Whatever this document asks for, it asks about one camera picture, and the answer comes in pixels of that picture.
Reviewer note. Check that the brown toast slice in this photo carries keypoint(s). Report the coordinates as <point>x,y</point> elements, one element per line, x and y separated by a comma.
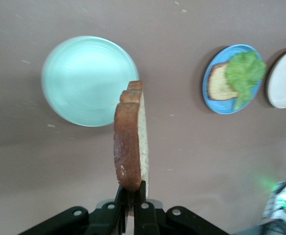
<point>129,142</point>
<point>218,84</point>

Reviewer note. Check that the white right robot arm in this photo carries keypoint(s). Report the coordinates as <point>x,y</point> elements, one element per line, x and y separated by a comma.
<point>284,203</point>

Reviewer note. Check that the beige plate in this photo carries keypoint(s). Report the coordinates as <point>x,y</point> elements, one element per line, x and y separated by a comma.
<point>285,80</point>

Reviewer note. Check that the pale green plate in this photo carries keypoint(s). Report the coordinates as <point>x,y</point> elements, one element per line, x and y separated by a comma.
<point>84,83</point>

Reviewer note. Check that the blue plate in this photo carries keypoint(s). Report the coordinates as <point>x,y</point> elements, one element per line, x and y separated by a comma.
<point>218,107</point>

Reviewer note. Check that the green lettuce leaf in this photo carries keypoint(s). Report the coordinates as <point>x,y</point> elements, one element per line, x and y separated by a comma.
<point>245,73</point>

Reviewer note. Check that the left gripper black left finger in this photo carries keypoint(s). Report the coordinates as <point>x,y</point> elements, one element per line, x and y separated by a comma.
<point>84,220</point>

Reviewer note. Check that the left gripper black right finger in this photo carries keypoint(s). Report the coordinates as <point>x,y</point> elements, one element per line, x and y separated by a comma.
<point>157,220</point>

